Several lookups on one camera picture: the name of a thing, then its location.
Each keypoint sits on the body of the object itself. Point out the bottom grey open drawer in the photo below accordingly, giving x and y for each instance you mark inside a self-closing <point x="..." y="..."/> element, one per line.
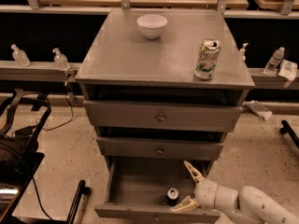
<point x="137" y="187"/>

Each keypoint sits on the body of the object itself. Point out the top grey drawer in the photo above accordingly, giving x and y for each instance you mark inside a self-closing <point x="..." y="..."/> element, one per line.
<point x="208" y="118"/>

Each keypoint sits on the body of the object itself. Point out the grey wooden drawer cabinet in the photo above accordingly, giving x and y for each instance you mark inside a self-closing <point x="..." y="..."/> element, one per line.
<point x="124" y="66"/>

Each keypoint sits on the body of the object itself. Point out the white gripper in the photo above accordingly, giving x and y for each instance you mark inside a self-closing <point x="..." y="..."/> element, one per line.
<point x="205" y="192"/>

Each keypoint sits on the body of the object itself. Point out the black chair base leg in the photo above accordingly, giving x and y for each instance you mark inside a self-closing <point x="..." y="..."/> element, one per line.
<point x="82" y="189"/>

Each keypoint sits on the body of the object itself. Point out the white ceramic bowl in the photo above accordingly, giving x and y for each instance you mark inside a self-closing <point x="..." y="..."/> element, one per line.
<point x="151" y="26"/>

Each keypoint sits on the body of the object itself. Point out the black office chair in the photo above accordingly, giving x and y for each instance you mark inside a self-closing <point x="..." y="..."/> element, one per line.
<point x="19" y="158"/>

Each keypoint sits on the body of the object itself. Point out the clear plastic water bottle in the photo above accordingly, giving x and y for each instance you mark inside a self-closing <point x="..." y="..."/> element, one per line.
<point x="274" y="61"/>

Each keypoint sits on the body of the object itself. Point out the green white 7up can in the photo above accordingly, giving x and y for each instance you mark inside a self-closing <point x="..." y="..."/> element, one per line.
<point x="207" y="59"/>

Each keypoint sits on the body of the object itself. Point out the white box on floor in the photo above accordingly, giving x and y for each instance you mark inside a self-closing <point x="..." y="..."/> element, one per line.
<point x="259" y="110"/>

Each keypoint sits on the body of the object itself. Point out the black caster leg right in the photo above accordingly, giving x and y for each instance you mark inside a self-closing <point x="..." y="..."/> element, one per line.
<point x="286" y="128"/>

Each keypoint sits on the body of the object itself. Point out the clear pump bottle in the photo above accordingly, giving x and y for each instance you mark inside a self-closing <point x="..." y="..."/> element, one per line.
<point x="60" y="60"/>
<point x="19" y="56"/>

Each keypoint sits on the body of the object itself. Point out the middle grey drawer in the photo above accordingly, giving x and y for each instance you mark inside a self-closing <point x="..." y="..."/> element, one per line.
<point x="159" y="148"/>

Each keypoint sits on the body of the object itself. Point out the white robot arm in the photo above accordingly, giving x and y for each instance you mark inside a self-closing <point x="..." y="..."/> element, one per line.
<point x="246" y="206"/>

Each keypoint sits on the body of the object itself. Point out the clear pump bottle far left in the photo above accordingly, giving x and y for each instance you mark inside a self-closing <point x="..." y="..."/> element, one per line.
<point x="19" y="56"/>

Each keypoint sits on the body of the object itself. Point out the white wipes packet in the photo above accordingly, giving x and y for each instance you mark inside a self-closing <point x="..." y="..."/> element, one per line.
<point x="288" y="70"/>

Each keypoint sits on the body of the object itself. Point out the small pump bottle right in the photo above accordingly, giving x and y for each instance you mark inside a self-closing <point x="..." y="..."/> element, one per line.
<point x="243" y="51"/>

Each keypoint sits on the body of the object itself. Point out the blue pepsi can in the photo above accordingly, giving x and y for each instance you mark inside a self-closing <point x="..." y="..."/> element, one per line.
<point x="171" y="196"/>

